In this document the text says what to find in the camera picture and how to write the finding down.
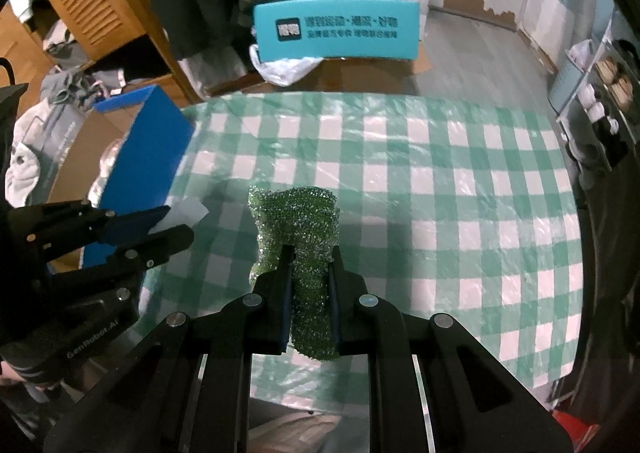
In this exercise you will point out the white paper slip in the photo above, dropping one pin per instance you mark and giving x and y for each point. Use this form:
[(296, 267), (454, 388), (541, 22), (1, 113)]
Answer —
[(187, 213)]

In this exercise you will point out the light blue bin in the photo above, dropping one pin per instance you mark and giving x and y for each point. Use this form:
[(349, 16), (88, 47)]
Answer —
[(567, 83)]

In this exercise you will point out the white plastic bag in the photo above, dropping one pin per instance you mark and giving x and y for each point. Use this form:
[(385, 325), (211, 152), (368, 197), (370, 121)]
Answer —
[(285, 68)]

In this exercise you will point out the cardboard box blue outside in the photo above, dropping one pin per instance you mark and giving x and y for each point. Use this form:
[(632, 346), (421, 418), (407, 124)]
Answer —
[(150, 148)]

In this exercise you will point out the white fleece garment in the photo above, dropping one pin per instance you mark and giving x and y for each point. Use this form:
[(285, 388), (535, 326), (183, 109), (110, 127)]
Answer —
[(22, 168)]

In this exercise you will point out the brown cardboard carton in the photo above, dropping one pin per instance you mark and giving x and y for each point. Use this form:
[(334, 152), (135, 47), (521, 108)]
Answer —
[(360, 75)]

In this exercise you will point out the grey printed bag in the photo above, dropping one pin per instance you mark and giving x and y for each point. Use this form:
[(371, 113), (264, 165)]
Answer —
[(60, 138)]

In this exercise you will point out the red plastic item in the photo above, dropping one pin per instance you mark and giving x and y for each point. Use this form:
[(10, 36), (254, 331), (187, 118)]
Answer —
[(570, 428)]

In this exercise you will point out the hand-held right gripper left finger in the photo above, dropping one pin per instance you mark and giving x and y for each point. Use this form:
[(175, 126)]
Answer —
[(286, 293)]

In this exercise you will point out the white hanging garment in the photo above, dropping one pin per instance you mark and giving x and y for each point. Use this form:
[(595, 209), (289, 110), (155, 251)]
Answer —
[(215, 73)]

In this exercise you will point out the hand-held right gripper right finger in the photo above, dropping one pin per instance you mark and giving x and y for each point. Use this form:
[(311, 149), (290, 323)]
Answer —
[(334, 298)]

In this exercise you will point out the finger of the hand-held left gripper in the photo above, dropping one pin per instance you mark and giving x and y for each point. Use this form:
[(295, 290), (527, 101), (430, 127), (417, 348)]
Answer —
[(165, 243), (135, 225)]

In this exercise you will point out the person's left forearm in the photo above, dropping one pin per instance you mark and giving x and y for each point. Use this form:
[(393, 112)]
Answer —
[(30, 380)]

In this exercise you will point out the metal shoe rack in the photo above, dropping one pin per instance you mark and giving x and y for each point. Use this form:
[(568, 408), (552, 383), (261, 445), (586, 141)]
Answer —
[(605, 98)]

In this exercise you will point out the green checked tablecloth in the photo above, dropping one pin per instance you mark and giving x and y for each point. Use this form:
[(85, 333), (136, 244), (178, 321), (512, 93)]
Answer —
[(400, 183)]

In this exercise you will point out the teal printed box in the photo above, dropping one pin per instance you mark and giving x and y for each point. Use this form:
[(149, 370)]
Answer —
[(340, 28)]

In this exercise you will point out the white crumpled cloth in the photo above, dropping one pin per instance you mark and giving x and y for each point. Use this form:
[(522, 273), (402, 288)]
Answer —
[(107, 168)]

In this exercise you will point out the green glittery scrubber sponge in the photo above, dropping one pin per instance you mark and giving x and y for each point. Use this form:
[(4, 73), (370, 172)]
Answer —
[(295, 223)]

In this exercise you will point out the grey clothes pile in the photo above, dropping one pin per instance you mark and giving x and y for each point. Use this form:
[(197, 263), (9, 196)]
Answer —
[(75, 88)]

